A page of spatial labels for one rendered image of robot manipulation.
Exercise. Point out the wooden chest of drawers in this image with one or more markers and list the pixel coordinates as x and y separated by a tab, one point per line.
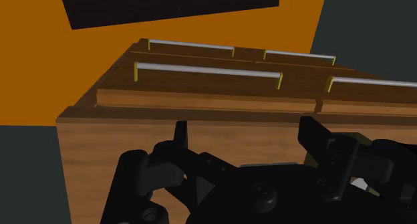
228	91

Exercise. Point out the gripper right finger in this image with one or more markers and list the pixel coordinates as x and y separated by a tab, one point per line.
338	158

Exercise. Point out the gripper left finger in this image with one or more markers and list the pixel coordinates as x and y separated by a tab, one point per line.
130	171

